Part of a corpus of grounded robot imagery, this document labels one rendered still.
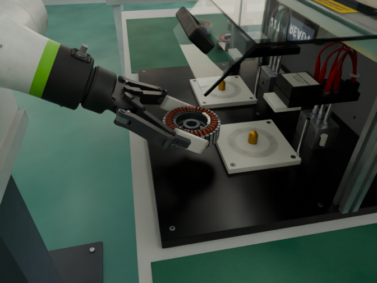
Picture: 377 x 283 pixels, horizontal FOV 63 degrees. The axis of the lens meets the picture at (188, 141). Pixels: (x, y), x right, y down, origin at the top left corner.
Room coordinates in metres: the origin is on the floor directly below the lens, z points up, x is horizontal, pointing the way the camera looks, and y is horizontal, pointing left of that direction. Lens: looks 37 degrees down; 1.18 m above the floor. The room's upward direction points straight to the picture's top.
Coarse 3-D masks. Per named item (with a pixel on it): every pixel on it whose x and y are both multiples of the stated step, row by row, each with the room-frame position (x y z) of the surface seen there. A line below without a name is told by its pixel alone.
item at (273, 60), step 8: (256, 48) 0.74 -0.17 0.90; (264, 48) 0.74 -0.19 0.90; (272, 48) 0.75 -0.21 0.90; (280, 48) 0.75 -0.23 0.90; (288, 48) 0.75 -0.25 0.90; (296, 48) 0.76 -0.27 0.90; (248, 56) 0.73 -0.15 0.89; (256, 56) 0.74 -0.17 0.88; (264, 56) 0.74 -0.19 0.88; (272, 56) 0.80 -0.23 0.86; (280, 56) 0.76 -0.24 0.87; (272, 64) 0.80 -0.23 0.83; (280, 64) 0.76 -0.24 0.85
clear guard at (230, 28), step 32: (224, 0) 0.51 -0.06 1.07; (256, 0) 0.51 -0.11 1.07; (288, 0) 0.51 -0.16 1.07; (352, 0) 0.51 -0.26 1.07; (224, 32) 0.40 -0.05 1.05; (256, 32) 0.36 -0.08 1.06; (288, 32) 0.36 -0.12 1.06; (320, 32) 0.36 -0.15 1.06; (352, 32) 0.36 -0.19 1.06; (192, 64) 0.39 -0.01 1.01; (224, 64) 0.34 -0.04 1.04
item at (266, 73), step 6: (264, 66) 0.81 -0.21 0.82; (264, 72) 0.78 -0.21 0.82; (270, 72) 0.77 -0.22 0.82; (282, 72) 0.77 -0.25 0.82; (264, 78) 0.78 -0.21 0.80; (270, 78) 0.75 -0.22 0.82; (276, 78) 0.75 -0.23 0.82; (264, 84) 0.77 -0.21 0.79; (270, 84) 0.75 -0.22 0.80; (264, 90) 0.77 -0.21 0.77; (270, 90) 0.75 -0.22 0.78
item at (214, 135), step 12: (180, 108) 0.53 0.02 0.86; (192, 108) 0.54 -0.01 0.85; (204, 108) 0.54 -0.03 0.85; (168, 120) 0.49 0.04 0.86; (180, 120) 0.52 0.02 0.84; (192, 120) 0.51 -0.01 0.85; (204, 120) 0.51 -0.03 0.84; (216, 120) 0.49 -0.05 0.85; (192, 132) 0.45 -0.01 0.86; (204, 132) 0.45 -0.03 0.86; (216, 132) 0.47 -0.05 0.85
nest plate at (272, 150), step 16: (224, 128) 0.57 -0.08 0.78; (240, 128) 0.57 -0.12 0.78; (256, 128) 0.57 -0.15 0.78; (272, 128) 0.57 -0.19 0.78; (224, 144) 0.51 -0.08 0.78; (240, 144) 0.51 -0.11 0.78; (256, 144) 0.51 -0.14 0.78; (272, 144) 0.51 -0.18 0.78; (288, 144) 0.51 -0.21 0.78; (224, 160) 0.46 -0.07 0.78; (240, 160) 0.46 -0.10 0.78; (256, 160) 0.46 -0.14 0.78; (272, 160) 0.46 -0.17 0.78; (288, 160) 0.46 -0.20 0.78
